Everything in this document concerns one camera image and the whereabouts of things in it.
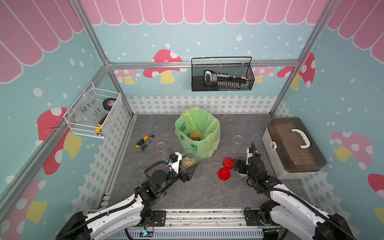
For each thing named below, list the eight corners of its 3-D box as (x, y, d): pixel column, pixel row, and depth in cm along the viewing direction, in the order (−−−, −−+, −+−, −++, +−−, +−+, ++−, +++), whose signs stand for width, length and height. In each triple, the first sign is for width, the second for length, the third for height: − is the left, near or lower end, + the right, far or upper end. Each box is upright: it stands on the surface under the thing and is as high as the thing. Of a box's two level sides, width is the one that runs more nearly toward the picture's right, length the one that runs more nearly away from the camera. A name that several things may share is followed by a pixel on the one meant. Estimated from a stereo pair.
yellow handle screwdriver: (135, 146, 104) (134, 144, 102) (152, 130, 113) (151, 128, 111) (138, 148, 103) (137, 146, 101) (155, 131, 112) (154, 129, 110)
